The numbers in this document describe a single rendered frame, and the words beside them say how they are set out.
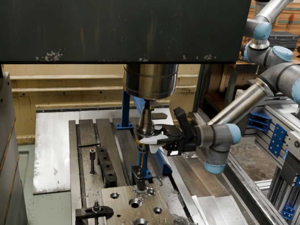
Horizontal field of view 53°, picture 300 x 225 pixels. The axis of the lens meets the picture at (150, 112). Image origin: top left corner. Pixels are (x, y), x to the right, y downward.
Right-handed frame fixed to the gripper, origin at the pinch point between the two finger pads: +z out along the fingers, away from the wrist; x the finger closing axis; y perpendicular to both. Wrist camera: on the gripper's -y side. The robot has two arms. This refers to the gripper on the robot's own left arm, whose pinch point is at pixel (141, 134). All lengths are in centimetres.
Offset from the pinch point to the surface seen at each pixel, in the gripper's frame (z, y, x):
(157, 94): -1.4, -17.6, -7.8
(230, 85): -151, 67, 194
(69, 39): 21.6, -33.7, -12.5
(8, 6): 33, -40, -12
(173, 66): -5.6, -25.4, -6.5
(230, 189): -64, 61, 32
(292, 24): -262, 11, 259
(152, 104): -13.7, 6.9, 34.3
